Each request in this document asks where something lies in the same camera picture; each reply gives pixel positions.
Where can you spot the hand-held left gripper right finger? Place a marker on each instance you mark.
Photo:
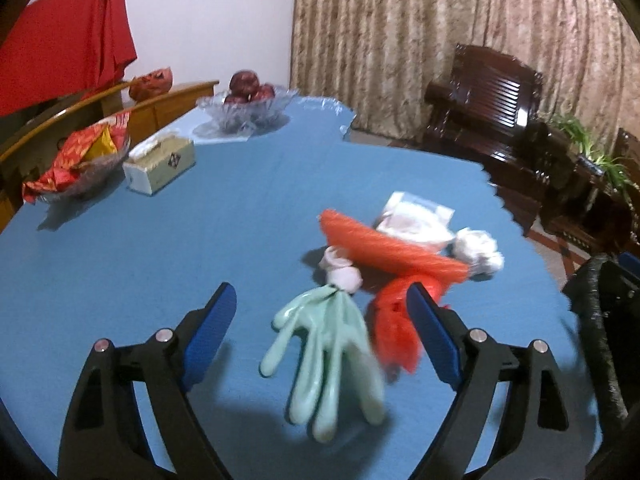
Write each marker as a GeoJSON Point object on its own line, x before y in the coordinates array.
{"type": "Point", "coordinates": [435, 335]}

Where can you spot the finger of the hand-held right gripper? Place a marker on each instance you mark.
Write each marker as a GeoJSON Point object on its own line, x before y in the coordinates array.
{"type": "Point", "coordinates": [631, 261]}

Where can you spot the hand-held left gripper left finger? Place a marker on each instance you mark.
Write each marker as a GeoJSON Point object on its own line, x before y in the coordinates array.
{"type": "Point", "coordinates": [210, 335]}

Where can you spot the red mesh net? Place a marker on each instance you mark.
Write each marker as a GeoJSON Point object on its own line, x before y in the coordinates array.
{"type": "Point", "coordinates": [395, 325]}

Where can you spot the black-lined waste bin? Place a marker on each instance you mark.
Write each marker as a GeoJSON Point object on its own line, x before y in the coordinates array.
{"type": "Point", "coordinates": [595, 320]}

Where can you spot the white tissue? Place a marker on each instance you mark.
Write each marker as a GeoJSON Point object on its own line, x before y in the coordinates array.
{"type": "Point", "coordinates": [477, 252]}
{"type": "Point", "coordinates": [345, 275]}

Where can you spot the orange foam net sleeve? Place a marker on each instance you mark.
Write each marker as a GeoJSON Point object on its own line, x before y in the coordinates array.
{"type": "Point", "coordinates": [380, 242]}

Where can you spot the green rubber glove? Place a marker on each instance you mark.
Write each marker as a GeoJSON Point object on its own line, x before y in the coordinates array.
{"type": "Point", "coordinates": [325, 350]}

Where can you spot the white plastic bag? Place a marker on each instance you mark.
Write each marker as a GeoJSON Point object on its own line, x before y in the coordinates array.
{"type": "Point", "coordinates": [415, 220]}

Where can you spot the dark wooden side table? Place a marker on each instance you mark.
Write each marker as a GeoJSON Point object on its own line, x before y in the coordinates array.
{"type": "Point", "coordinates": [575, 200]}

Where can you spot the green potted plant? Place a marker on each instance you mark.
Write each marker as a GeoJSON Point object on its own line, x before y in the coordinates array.
{"type": "Point", "coordinates": [607, 165]}

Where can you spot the dark wooden armchair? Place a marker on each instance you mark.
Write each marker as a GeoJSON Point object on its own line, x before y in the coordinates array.
{"type": "Point", "coordinates": [630, 160]}
{"type": "Point", "coordinates": [480, 105]}

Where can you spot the large blue tablecloth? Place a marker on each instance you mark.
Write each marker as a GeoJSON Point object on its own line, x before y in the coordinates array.
{"type": "Point", "coordinates": [150, 240]}

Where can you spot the cream tissue box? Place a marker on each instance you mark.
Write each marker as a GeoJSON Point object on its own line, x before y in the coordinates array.
{"type": "Point", "coordinates": [165, 170]}

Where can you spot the yellow snack packet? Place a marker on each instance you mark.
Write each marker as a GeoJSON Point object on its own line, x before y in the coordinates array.
{"type": "Point", "coordinates": [102, 145]}

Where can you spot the glass fruit bowl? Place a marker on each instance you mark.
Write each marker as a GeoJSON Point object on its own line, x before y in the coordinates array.
{"type": "Point", "coordinates": [240, 117]}

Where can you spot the pile of red snack packets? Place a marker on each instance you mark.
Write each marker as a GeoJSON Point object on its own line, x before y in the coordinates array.
{"type": "Point", "coordinates": [75, 150]}

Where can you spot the dark red apple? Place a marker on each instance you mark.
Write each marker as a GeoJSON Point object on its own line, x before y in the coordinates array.
{"type": "Point", "coordinates": [232, 99]}
{"type": "Point", "coordinates": [243, 81]}
{"type": "Point", "coordinates": [264, 92]}

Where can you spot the small blue tablecloth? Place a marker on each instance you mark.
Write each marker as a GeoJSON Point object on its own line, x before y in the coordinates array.
{"type": "Point", "coordinates": [310, 120]}

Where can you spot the red plastic bag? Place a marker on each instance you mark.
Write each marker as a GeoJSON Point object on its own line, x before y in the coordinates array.
{"type": "Point", "coordinates": [150, 85]}

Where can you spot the beige patterned curtain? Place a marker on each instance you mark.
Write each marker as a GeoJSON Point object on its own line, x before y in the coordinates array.
{"type": "Point", "coordinates": [400, 35]}

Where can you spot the red cloth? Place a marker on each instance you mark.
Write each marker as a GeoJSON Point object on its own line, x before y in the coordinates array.
{"type": "Point", "coordinates": [65, 45]}

